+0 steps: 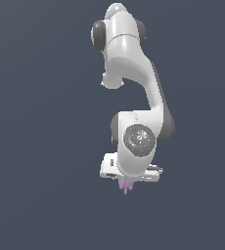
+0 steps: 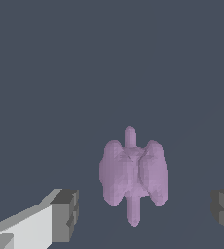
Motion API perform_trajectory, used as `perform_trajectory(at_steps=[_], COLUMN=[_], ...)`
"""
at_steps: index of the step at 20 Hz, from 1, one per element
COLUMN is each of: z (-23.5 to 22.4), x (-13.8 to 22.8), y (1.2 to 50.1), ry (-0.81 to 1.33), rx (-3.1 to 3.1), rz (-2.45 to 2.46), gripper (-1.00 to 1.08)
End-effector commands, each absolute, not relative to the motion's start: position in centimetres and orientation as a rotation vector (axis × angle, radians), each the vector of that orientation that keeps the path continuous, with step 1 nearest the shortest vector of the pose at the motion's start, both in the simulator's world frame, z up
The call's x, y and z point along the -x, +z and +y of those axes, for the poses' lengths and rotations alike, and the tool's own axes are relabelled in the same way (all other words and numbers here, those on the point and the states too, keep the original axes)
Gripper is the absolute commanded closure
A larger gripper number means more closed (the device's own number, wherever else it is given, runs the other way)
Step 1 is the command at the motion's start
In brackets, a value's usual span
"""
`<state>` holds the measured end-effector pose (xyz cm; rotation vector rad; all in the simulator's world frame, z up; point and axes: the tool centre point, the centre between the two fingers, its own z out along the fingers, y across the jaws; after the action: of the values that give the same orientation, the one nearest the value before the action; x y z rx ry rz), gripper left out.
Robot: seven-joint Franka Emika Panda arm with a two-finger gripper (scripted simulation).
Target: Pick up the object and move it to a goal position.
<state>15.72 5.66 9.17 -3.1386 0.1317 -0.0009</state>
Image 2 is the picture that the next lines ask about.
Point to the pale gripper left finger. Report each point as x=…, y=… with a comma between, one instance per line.
x=36, y=223

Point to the lilac lobed object with stem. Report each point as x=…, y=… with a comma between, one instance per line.
x=133, y=171

